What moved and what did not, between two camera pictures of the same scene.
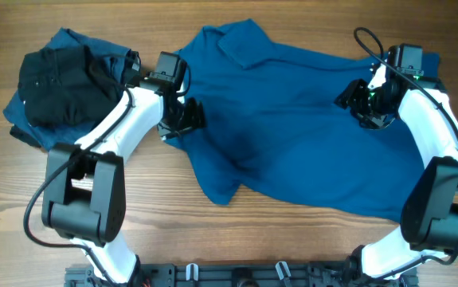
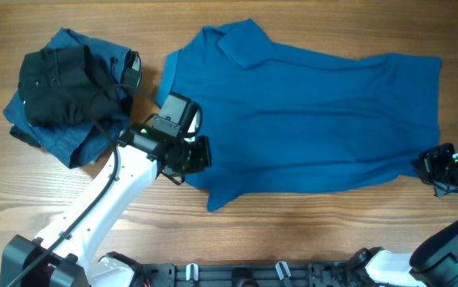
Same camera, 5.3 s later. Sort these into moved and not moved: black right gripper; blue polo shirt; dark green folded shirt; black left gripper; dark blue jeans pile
Moved: black right gripper; black left gripper; blue polo shirt
Not moved: dark blue jeans pile; dark green folded shirt
